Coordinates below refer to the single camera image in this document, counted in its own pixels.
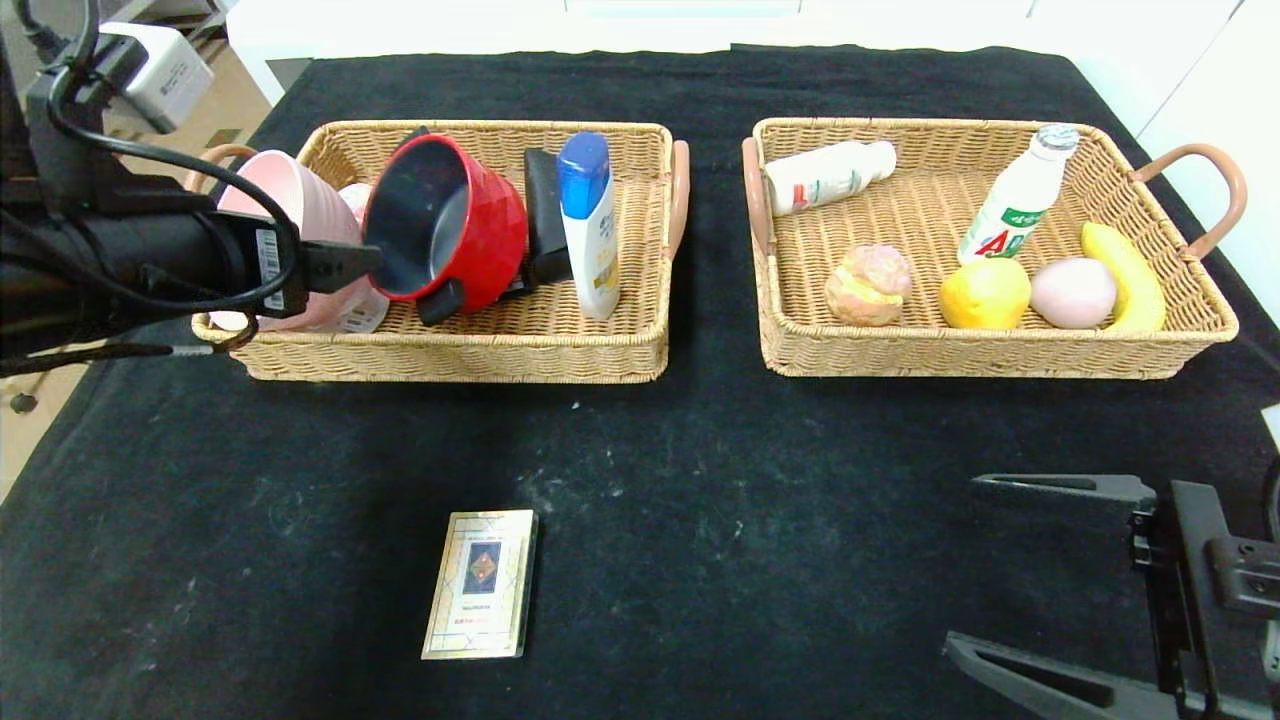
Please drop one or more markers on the pink bowl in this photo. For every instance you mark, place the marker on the pink bowl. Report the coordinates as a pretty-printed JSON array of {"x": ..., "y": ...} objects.
[{"x": 290, "y": 200}]

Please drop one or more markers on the white bottle blue cap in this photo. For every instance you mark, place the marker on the white bottle blue cap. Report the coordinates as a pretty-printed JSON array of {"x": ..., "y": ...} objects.
[{"x": 590, "y": 240}]

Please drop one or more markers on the black soft pouch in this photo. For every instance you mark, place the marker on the black soft pouch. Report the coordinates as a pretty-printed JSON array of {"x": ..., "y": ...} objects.
[{"x": 545, "y": 220}]

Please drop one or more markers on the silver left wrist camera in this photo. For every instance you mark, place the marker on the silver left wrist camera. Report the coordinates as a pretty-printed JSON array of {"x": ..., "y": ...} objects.
[{"x": 165, "y": 75}]

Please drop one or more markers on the yellow lemon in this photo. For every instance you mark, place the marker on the yellow lemon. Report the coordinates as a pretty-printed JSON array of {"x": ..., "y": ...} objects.
[{"x": 985, "y": 293}]

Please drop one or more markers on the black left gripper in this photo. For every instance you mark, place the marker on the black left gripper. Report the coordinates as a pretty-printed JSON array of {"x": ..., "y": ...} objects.
[{"x": 272, "y": 262}]

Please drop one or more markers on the white milk bottle silver cap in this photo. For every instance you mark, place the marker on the white milk bottle silver cap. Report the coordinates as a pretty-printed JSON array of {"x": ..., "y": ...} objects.
[{"x": 1015, "y": 205}]

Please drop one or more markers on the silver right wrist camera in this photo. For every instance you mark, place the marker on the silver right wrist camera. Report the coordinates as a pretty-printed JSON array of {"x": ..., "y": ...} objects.
[{"x": 1273, "y": 428}]

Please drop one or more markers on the small pink lotion bottle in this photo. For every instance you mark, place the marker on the small pink lotion bottle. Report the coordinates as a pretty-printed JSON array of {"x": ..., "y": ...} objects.
[{"x": 357, "y": 200}]

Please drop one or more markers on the toy cream puff bun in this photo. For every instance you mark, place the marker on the toy cream puff bun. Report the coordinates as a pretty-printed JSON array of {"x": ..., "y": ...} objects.
[{"x": 868, "y": 287}]

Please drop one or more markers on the white plastic soap dish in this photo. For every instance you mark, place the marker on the white plastic soap dish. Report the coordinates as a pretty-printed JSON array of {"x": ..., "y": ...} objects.
[{"x": 360, "y": 315}]

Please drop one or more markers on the dark table cloth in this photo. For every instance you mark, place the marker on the dark table cloth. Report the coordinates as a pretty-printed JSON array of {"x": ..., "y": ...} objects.
[{"x": 750, "y": 520}]

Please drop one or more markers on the white bottle red green label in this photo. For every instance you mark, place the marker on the white bottle red green label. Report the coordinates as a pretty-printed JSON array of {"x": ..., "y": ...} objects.
[{"x": 825, "y": 178}]

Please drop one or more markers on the pale pink toy egg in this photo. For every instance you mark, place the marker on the pale pink toy egg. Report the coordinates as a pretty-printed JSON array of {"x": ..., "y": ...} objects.
[{"x": 1070, "y": 295}]

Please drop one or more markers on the yellow toy banana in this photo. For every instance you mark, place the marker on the yellow toy banana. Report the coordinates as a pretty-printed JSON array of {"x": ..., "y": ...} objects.
[{"x": 1135, "y": 290}]

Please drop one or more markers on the beige metal rack on wheels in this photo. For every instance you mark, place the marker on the beige metal rack on wheels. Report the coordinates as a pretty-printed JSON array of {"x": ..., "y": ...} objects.
[{"x": 22, "y": 403}]

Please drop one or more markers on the white cabinet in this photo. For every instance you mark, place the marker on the white cabinet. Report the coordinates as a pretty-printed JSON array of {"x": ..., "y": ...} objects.
[{"x": 1200, "y": 100}]

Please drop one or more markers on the gold bordered card box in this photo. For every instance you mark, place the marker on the gold bordered card box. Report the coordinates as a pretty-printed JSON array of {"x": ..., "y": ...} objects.
[{"x": 480, "y": 585}]

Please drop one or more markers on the white table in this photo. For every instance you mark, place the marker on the white table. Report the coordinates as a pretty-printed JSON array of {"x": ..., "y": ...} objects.
[{"x": 500, "y": 30}]

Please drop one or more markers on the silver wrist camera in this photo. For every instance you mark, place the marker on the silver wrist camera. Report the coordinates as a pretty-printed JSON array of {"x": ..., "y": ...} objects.
[
  {"x": 1273, "y": 428},
  {"x": 165, "y": 75}
]

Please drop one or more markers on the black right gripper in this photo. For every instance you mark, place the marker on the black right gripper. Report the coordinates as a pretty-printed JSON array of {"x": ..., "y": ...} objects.
[{"x": 1183, "y": 580}]

